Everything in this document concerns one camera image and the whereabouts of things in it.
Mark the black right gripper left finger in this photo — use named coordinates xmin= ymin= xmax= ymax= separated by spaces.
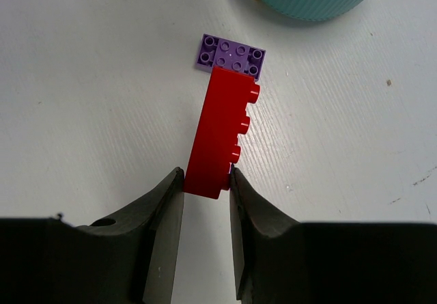
xmin=1 ymin=168 xmax=184 ymax=303

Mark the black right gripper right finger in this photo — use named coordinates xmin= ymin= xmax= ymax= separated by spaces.
xmin=229 ymin=168 xmax=436 ymax=303

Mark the red lego brick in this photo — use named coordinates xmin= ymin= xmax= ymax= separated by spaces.
xmin=184 ymin=67 xmax=260 ymax=199

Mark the purple flat lego plate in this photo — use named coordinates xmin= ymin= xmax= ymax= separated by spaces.
xmin=195 ymin=33 xmax=266 ymax=81

